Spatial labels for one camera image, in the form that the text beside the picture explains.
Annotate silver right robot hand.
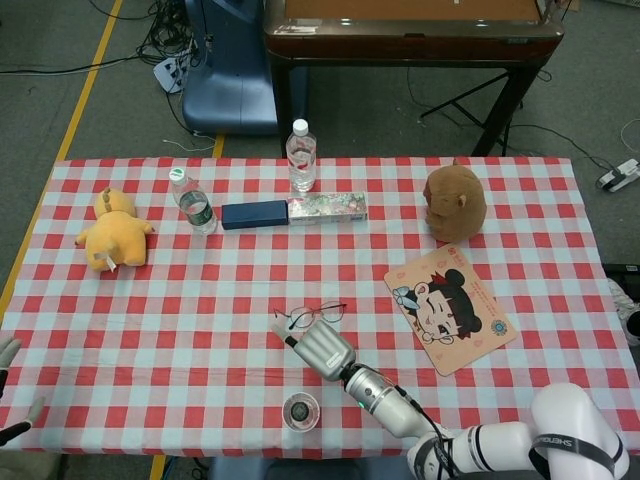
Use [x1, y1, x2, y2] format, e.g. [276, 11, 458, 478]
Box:
[271, 319, 358, 384]

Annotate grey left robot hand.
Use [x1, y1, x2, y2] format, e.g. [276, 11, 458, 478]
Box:
[0, 336, 47, 447]

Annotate black-framed eyeglasses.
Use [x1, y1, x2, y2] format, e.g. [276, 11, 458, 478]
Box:
[273, 301, 348, 331]

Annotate navy blue glasses case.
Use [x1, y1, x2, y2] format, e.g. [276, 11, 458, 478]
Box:
[221, 199, 291, 232]

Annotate small round black cup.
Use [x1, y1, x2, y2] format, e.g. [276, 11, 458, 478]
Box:
[281, 392, 321, 433]

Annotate cartoon girl mouse pad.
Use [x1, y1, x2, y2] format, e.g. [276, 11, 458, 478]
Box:
[383, 243, 518, 377]

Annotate floral toothpaste box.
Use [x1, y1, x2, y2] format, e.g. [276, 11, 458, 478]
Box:
[286, 192, 370, 227]

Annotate red white checkered tablecloth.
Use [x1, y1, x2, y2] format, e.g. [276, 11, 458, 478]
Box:
[0, 155, 640, 459]

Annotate yellow plush toy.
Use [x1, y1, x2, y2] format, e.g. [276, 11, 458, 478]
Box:
[74, 186, 156, 274]

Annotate red label water bottle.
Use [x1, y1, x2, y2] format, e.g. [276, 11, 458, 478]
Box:
[285, 118, 318, 194]

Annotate green label water bottle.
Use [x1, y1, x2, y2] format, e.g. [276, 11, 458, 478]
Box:
[168, 167, 219, 236]

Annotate brown capybara plush toy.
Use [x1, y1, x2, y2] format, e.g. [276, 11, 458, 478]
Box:
[422, 156, 488, 245]

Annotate blue machine base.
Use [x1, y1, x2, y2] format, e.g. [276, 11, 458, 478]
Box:
[181, 0, 279, 136]

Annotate white power strip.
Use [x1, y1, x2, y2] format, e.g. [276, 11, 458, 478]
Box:
[595, 158, 640, 194]
[152, 53, 192, 95]

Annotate brown mahjong table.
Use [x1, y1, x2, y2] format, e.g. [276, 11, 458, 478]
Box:
[262, 0, 567, 160]

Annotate long black floor cable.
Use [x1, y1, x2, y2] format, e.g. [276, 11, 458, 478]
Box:
[0, 53, 156, 77]

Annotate white wrapped cable bundle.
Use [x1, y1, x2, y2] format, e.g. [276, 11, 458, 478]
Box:
[602, 262, 640, 346]

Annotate black cable bundle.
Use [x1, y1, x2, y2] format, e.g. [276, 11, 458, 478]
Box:
[135, 0, 214, 69]

